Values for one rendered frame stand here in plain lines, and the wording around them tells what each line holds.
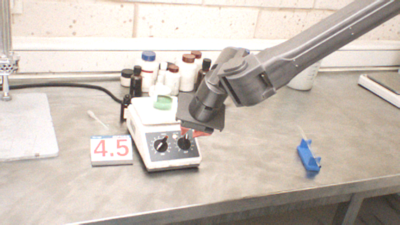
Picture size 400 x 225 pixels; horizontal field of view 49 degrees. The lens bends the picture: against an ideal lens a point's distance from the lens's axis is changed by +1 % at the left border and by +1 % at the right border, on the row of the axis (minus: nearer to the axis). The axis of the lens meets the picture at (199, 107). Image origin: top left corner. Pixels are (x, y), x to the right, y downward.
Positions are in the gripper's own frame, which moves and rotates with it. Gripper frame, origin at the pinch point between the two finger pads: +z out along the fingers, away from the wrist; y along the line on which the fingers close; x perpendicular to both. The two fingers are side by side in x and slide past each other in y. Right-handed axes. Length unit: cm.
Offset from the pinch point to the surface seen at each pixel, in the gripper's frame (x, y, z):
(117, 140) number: 1.1, 14.3, 8.8
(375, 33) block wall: -82, -79, 23
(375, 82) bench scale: -53, -73, 21
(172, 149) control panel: 2.6, 2.2, 4.6
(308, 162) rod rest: -1.6, -31.6, 3.3
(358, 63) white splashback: -70, -74, 30
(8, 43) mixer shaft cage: -11.6, 41.8, 0.4
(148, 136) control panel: 0.7, 8.0, 4.6
